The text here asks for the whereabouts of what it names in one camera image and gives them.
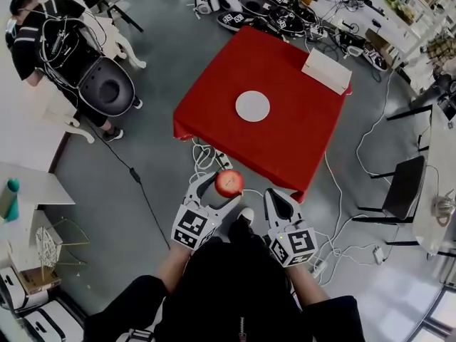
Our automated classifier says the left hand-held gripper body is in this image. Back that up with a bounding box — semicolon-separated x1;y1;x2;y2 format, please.
170;197;229;252

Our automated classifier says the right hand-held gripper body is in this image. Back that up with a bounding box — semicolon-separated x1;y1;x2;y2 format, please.
267;219;318;267

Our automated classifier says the red apple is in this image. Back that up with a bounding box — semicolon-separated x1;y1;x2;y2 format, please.
214;170;245;197

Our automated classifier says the white round plate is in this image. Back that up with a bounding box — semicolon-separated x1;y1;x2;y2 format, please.
234;90;271;123

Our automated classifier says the person's left forearm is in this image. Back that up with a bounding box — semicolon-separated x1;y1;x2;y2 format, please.
156;242;195;295

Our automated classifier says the person's right forearm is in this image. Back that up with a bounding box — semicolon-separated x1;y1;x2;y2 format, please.
288;261;331;309

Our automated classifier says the person's black white shoe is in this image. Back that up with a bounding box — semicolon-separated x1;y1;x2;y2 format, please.
227;207;257;242

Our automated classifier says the white power strip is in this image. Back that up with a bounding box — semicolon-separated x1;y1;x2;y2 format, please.
311;258;328;278
209;150;233;170

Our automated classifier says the person's black clothing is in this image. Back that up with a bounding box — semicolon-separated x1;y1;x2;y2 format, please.
83;222;366;342

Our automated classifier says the red cloth covered table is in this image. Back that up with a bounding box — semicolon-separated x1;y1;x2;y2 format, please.
172;25;353;204

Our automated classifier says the large black oval shell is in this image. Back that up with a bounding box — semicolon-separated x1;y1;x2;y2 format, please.
77;56;136;117

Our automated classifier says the white rectangular box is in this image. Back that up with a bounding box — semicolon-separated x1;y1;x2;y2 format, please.
301;47;353;95

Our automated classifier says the clear glass pitcher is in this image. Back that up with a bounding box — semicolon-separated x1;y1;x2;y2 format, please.
430;194;456;228

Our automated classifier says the long white table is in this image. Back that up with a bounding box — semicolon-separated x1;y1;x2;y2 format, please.
386;80;456;259

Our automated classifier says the white side table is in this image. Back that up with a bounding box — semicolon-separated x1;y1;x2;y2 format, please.
0;161;76;206

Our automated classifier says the small cardboard box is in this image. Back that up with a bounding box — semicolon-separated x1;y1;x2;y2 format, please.
17;267;62;295

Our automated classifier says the black white patterned device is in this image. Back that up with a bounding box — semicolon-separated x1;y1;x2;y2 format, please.
361;46;389;71

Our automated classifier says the white black equipment case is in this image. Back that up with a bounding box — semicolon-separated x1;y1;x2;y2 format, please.
21;299;68;342
0;266;30;311

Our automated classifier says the white carved leg table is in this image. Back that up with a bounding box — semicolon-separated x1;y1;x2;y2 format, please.
0;0;147;174

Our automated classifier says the teal rolled mat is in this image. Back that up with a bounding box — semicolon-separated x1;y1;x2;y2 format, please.
4;178;21;223

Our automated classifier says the brown cardboard box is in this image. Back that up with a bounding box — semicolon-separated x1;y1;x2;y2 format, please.
365;28;393;55

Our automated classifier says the white shelf unit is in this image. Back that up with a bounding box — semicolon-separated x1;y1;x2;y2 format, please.
313;0;456;95

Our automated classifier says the pile of black white shells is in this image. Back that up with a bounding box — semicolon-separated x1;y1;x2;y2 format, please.
194;0;326;41

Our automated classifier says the black floor cable with adapter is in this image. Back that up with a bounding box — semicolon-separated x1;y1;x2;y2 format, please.
87;123;172;251

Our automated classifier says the long white cable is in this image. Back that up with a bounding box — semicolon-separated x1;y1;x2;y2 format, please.
355;68;397;177

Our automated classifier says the black white striped strap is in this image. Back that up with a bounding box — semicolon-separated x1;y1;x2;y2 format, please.
124;328;157;342

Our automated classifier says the gold wire rack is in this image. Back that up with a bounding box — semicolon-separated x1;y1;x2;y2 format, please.
35;216;90;274

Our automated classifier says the tangle of black cables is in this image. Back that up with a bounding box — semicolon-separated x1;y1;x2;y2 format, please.
302;0;368;62

